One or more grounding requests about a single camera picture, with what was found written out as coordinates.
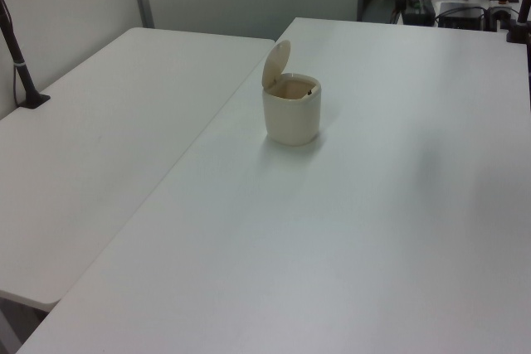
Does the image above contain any beige round bin lid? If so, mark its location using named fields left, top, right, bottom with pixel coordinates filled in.
left=261, top=39, right=292, bottom=90

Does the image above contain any beige plastic trash bin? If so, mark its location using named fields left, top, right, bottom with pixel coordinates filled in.
left=261, top=73, right=323, bottom=148

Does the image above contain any black box with green part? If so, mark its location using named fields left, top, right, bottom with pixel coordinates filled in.
left=401, top=0, right=436, bottom=27

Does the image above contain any black flat electronics box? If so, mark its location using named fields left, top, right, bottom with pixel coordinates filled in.
left=434, top=1, right=487, bottom=32

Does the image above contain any black clamped camera pole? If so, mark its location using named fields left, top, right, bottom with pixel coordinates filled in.
left=504, top=0, right=531, bottom=45

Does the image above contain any black camera stand with base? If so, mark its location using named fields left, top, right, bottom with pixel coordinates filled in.
left=0, top=0, right=51, bottom=110

